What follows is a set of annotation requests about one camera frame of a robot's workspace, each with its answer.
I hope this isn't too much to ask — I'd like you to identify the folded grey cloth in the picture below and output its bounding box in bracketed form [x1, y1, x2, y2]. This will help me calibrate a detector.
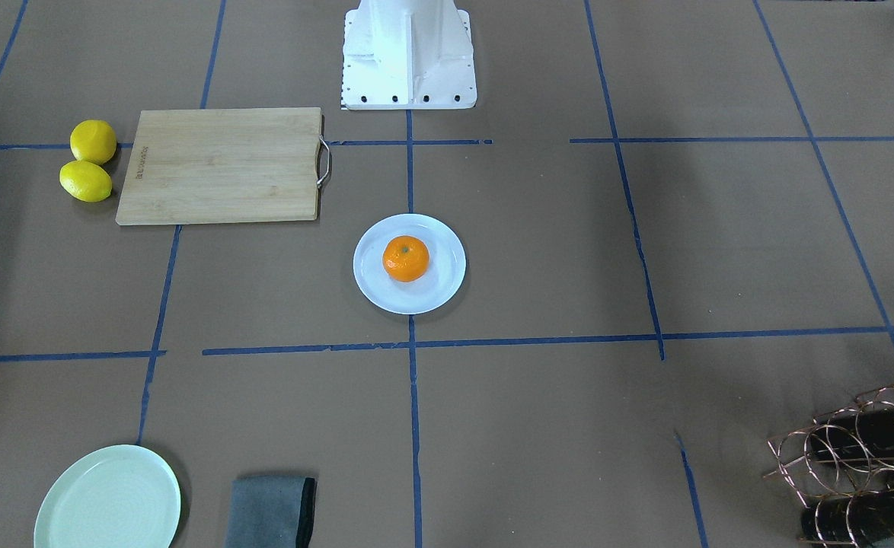
[224, 475, 318, 547]

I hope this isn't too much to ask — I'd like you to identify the green plate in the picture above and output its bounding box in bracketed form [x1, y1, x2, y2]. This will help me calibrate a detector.
[33, 444, 182, 547]

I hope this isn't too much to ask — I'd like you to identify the far yellow lemon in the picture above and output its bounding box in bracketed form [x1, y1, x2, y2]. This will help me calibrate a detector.
[69, 120, 119, 166]

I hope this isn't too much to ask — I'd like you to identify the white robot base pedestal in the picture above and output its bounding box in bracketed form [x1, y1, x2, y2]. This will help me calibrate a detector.
[340, 1, 478, 110]

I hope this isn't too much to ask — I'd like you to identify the middle green wine bottle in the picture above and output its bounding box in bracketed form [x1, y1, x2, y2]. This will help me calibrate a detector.
[808, 408, 894, 466]

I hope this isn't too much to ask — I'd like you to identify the near yellow lemon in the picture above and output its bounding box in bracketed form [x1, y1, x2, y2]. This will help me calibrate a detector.
[59, 160, 113, 202]

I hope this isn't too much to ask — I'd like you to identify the copper wire bottle rack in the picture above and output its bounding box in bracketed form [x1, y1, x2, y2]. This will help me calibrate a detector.
[766, 384, 894, 547]

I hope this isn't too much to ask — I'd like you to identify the orange fruit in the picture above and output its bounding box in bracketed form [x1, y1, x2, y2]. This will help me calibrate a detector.
[382, 234, 432, 283]

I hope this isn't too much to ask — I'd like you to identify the green wine bottle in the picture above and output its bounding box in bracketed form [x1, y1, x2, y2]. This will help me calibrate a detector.
[800, 490, 894, 547]
[808, 408, 894, 466]

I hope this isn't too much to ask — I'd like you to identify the light blue plate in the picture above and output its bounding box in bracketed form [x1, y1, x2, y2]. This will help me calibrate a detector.
[352, 214, 467, 315]

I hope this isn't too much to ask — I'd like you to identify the wooden cutting board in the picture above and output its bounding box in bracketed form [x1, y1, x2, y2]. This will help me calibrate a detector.
[116, 107, 331, 226]

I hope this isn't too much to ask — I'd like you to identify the yellow lemon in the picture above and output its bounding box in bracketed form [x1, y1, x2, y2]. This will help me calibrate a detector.
[59, 160, 113, 202]
[69, 120, 119, 166]

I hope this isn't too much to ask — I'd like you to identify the front green wine bottle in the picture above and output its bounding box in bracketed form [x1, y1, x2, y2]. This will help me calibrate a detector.
[800, 490, 894, 547]

